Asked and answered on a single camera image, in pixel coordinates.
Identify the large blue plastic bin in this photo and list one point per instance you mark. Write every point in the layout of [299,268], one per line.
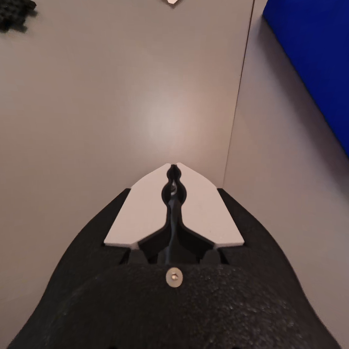
[313,68]

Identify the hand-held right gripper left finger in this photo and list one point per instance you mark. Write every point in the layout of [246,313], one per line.
[136,215]

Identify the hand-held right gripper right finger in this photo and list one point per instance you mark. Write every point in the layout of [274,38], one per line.
[212,218]

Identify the black brick chassis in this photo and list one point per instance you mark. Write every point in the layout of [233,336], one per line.
[13,13]

